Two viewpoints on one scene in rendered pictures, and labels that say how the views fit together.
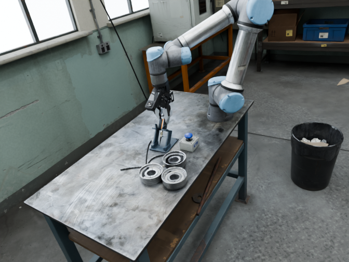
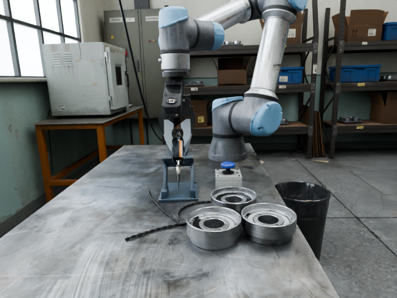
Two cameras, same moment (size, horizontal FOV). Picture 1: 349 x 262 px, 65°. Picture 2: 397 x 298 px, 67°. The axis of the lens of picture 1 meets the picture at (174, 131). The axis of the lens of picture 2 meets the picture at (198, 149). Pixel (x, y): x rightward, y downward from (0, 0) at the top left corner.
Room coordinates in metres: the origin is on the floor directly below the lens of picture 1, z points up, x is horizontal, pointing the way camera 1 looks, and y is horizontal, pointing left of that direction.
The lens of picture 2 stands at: (0.50, 0.43, 1.10)
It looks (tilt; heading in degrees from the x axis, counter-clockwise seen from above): 13 degrees down; 328
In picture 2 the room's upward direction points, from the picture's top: 2 degrees counter-clockwise
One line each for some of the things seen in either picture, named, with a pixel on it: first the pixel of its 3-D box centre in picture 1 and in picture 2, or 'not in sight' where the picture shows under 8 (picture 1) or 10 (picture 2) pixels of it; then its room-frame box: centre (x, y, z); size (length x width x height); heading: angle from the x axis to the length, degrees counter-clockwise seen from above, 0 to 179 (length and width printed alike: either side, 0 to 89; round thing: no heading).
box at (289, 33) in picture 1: (284, 25); (194, 112); (4.10, -1.80, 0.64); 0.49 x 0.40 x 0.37; 60
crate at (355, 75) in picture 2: not in sight; (353, 74); (2.86, -3.59, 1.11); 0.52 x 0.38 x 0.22; 55
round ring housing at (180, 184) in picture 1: (174, 178); (267, 223); (0.88, 0.03, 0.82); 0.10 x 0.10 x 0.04
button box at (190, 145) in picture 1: (189, 142); (228, 179); (1.12, -0.07, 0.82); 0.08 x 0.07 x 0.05; 145
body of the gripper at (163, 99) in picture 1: (162, 93); (176, 94); (1.22, 0.03, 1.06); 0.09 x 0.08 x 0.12; 147
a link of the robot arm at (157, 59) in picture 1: (156, 60); (175, 31); (1.21, 0.03, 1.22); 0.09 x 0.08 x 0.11; 98
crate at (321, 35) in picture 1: (325, 29); not in sight; (3.80, -2.26, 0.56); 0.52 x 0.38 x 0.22; 52
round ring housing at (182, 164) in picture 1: (174, 161); (233, 202); (0.99, 0.02, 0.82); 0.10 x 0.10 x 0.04
